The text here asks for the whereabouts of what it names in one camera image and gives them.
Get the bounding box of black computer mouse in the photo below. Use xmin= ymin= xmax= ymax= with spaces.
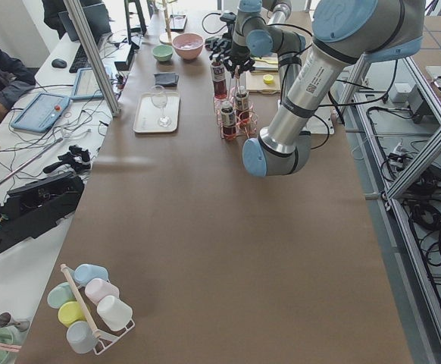
xmin=51 ymin=58 xmax=67 ymax=69

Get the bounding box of steel jigger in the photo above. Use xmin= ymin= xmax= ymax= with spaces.
xmin=0 ymin=312 xmax=30 ymax=332

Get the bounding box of yellow plastic knife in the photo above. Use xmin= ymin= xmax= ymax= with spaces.
xmin=254 ymin=58 xmax=278 ymax=64

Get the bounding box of green cup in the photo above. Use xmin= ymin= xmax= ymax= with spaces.
xmin=47 ymin=282 xmax=76 ymax=309

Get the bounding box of white cup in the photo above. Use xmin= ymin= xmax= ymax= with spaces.
xmin=96 ymin=295 xmax=133 ymax=331

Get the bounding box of wooden cutting board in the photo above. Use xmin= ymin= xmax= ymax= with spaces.
xmin=246 ymin=61 xmax=280 ymax=93

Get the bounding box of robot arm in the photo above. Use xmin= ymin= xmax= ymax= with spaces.
xmin=227 ymin=1 xmax=425 ymax=177
xmin=209 ymin=1 xmax=306 ymax=64

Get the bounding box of pink cup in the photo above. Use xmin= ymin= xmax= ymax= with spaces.
xmin=85 ymin=278 xmax=120 ymax=305

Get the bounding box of clear wine glass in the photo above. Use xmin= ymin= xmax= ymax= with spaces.
xmin=150 ymin=85 xmax=171 ymax=127

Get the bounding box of aluminium frame post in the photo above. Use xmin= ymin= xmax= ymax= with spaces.
xmin=64 ymin=0 xmax=120 ymax=117

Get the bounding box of grey blue cup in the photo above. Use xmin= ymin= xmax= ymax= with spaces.
xmin=66 ymin=321 xmax=98 ymax=354

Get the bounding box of copper wire bottle basket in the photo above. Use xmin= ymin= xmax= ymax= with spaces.
xmin=213 ymin=74 xmax=258 ymax=141

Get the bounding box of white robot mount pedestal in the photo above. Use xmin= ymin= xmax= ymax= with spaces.
xmin=303 ymin=108 xmax=335 ymax=136

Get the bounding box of pink bowl with ice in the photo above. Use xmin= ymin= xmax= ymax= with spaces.
xmin=172 ymin=33 xmax=204 ymax=61

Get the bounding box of green bowl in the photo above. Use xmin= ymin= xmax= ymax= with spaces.
xmin=152 ymin=44 xmax=174 ymax=62

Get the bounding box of half lemon slice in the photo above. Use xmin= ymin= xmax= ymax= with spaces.
xmin=263 ymin=74 xmax=274 ymax=84

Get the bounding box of blue teach pendant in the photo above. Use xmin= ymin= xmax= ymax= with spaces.
xmin=70 ymin=67 xmax=103 ymax=101
xmin=11 ymin=93 xmax=70 ymax=133

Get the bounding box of yellow cup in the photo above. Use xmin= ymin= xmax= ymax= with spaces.
xmin=58 ymin=301 xmax=86 ymax=328

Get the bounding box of black small tray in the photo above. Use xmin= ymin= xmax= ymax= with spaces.
xmin=169 ymin=14 xmax=187 ymax=33

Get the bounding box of tea bottle white cap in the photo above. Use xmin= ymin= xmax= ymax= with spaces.
xmin=211 ymin=54 xmax=227 ymax=99

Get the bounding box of black keyboard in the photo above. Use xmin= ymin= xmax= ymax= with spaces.
xmin=69 ymin=45 xmax=89 ymax=74

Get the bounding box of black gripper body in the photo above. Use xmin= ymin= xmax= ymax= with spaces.
xmin=224 ymin=42 xmax=254 ymax=74
xmin=205 ymin=36 xmax=232 ymax=61

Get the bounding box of white cup rack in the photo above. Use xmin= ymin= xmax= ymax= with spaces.
xmin=60 ymin=264 xmax=135 ymax=356

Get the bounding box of cream rabbit tray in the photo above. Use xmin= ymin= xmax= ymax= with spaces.
xmin=133 ymin=90 xmax=180 ymax=133

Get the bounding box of wooden mug tree stand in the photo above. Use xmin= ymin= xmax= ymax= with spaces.
xmin=155 ymin=0 xmax=177 ymax=46

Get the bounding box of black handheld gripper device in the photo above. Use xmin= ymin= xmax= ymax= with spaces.
xmin=42 ymin=145 xmax=92 ymax=174

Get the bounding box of black equipment case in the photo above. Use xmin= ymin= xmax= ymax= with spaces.
xmin=0 ymin=172 xmax=84 ymax=253

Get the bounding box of grey folded cloth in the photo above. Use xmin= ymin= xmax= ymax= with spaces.
xmin=154 ymin=72 xmax=179 ymax=87

